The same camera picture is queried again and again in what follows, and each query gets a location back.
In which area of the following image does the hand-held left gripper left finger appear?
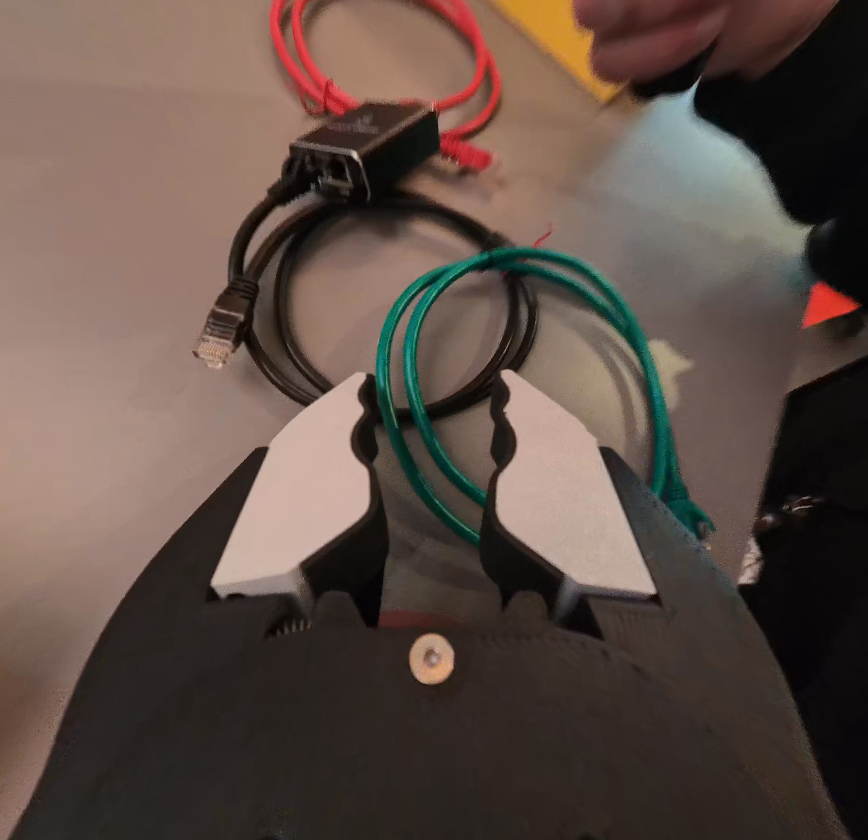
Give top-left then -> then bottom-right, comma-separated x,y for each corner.
209,372 -> 389,604

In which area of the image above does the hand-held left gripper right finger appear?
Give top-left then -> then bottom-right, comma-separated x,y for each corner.
479,368 -> 658,609

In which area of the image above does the green ethernet cable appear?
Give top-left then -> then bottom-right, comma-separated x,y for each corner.
376,245 -> 715,548

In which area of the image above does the yellow plastic bin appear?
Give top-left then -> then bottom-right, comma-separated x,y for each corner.
456,0 -> 628,103

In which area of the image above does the black ethernet cable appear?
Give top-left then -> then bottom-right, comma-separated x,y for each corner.
192,175 -> 541,422

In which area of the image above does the red ethernet cable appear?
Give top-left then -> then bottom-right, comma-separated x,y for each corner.
270,0 -> 504,174

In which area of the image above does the black ethernet splitter box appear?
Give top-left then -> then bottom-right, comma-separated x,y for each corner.
288,101 -> 442,205

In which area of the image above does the person's right forearm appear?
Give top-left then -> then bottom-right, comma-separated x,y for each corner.
692,0 -> 868,227

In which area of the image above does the person's right hand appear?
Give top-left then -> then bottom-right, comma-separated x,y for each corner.
573,0 -> 845,85

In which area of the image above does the orange floor marker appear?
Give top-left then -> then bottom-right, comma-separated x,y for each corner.
802,280 -> 863,330

